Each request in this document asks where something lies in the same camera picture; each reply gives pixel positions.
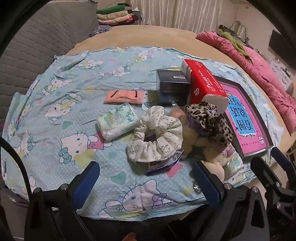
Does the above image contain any dark blue box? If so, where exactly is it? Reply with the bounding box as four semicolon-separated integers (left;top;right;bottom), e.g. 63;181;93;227
156;69;191;107

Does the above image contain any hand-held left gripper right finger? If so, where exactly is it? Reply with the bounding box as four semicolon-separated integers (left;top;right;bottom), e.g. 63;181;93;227
193;161;270;241

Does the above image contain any pink packet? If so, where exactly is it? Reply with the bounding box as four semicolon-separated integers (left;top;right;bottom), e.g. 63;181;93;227
107;90;145;106

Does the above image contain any leopard print scrunchie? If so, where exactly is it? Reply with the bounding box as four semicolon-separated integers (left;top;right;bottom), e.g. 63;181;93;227
185;101;234;147

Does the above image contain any grey quilted headboard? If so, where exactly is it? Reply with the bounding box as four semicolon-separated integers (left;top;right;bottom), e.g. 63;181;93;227
0;2;100;130

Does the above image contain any white tissue pack blue print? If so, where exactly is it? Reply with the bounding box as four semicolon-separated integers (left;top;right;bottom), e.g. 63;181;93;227
146;149;185;176

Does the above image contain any black monitor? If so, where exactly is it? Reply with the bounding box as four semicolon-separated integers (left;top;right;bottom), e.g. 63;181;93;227
269;30;292;68

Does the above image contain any green tissue pack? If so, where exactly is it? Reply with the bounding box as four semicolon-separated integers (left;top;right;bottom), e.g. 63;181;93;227
97;102;139;141
222;148;250;186

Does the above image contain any peach plush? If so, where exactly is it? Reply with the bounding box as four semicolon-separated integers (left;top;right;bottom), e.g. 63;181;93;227
170;101;189;121

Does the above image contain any cream plush bear purple bow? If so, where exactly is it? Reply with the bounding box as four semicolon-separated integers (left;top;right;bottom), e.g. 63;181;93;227
180;109;234;183

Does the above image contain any green cloth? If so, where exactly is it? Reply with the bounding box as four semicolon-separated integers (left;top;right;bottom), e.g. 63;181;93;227
220;31;249;58

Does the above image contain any pink quilt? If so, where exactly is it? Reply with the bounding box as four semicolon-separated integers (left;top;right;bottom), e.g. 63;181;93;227
196;31;293;121

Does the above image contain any beige bed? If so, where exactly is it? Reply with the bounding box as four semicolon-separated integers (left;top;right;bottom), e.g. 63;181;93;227
65;24;292;167

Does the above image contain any dark floral cloth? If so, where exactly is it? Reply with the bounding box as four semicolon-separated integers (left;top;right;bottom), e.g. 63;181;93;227
89;24;111;37

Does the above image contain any white storage box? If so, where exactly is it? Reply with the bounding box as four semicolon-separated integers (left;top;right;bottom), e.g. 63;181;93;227
269;59;295;93

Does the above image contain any red tissue pack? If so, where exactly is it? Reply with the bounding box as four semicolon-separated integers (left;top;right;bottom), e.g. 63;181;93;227
180;59;229;114

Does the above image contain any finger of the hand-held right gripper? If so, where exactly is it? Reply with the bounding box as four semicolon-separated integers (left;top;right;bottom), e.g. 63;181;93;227
250;157;283;197
270;147;296;183

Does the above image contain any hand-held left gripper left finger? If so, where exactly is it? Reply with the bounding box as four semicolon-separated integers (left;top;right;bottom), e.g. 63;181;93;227
24;161;101;241

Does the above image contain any black cable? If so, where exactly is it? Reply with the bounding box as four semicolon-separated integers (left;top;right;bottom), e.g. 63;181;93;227
0;137;31;204

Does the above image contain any white floral scrunchie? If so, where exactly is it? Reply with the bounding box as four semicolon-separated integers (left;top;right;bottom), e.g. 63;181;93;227
127;106;184;162

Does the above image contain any white curtain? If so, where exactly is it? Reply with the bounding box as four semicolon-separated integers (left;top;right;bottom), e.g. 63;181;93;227
129;0;238;30

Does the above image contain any light blue printed blanket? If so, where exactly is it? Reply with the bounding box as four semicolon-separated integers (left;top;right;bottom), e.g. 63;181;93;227
1;46;278;220

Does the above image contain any stack of folded clothes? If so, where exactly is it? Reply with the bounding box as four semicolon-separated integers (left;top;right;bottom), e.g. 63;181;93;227
96;3;141;26

